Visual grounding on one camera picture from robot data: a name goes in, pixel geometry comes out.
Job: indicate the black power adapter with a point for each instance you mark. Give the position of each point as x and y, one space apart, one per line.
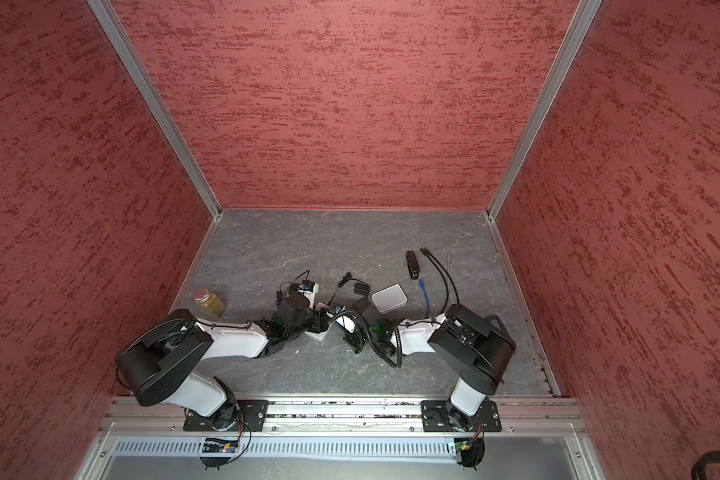
360 288
294 285

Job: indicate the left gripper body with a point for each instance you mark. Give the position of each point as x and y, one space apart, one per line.
293 330

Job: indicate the black stapler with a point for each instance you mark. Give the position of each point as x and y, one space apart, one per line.
412 265

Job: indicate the white switch near right arm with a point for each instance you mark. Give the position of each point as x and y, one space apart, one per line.
389 298

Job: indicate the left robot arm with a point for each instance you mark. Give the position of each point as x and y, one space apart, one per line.
159 367

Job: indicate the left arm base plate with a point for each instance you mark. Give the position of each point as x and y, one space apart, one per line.
231 416

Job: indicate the spice jar with brown contents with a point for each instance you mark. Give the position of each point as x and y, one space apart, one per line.
209 301

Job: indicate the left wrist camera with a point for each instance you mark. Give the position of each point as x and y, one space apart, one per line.
309 290

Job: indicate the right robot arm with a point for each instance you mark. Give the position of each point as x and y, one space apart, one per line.
478 349

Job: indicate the white switch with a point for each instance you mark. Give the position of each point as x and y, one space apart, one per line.
318 326

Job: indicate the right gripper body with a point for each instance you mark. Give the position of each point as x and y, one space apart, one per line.
373 335

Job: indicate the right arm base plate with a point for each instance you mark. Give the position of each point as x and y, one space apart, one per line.
442 416

